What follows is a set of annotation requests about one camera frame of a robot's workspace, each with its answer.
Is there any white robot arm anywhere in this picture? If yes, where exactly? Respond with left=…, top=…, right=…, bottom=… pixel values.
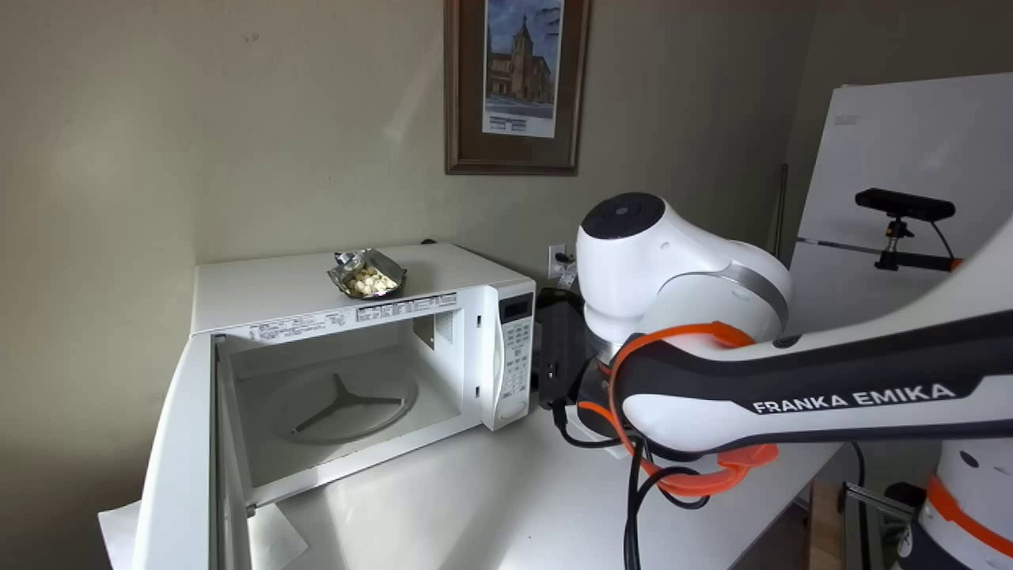
left=577, top=193, right=1013, bottom=570

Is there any metal tray on microwave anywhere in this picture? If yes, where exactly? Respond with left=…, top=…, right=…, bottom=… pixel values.
left=329, top=245, right=406, bottom=301

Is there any white microwave oven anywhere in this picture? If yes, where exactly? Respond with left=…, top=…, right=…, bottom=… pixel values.
left=129, top=239, right=536, bottom=570

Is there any microwave door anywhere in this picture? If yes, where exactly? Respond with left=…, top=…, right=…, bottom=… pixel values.
left=133, top=336, right=254, bottom=570

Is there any black glass electric kettle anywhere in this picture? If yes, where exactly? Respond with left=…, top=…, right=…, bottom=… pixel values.
left=531, top=289, right=592, bottom=418

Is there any framed picture on wall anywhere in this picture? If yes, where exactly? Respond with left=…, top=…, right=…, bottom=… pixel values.
left=442, top=0, right=592, bottom=174

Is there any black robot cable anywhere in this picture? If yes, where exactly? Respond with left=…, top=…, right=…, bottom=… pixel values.
left=549, top=400, right=720, bottom=570

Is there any black camera on stand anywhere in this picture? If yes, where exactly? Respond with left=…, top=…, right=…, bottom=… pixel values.
left=817, top=185, right=978, bottom=274

